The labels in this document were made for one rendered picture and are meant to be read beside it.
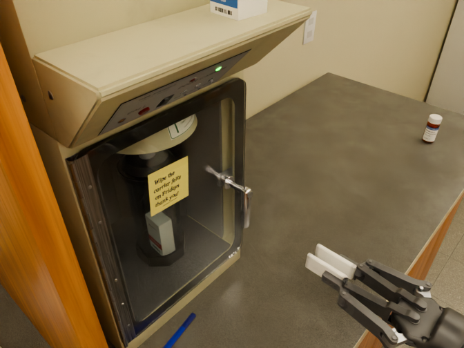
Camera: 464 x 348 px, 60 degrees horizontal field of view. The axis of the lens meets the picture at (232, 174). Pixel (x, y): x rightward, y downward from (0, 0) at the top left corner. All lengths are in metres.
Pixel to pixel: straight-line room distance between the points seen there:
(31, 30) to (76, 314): 0.30
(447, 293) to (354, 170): 1.19
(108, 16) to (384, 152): 1.03
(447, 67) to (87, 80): 3.31
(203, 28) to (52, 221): 0.26
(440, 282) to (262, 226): 1.46
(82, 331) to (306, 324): 0.46
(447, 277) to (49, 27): 2.18
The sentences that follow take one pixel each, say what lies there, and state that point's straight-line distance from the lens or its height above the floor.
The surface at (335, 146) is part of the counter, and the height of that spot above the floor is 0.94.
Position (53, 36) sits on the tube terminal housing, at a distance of 0.45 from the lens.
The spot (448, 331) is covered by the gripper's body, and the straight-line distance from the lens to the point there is 0.62.
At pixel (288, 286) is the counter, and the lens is 0.90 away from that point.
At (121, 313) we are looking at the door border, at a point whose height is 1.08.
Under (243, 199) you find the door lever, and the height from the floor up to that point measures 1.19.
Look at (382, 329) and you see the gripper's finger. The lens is 0.62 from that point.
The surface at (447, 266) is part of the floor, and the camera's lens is 2.41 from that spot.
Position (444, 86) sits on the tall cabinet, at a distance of 3.61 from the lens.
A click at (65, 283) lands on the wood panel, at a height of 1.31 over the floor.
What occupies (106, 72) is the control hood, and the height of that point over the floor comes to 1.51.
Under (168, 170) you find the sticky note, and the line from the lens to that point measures 0.60.
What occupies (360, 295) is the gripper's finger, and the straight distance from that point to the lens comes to 0.64.
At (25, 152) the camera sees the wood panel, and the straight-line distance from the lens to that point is 0.37.
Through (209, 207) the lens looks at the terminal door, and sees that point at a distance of 0.72.
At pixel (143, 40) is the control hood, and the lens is 0.45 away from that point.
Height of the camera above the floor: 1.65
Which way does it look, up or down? 38 degrees down
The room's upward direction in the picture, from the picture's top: straight up
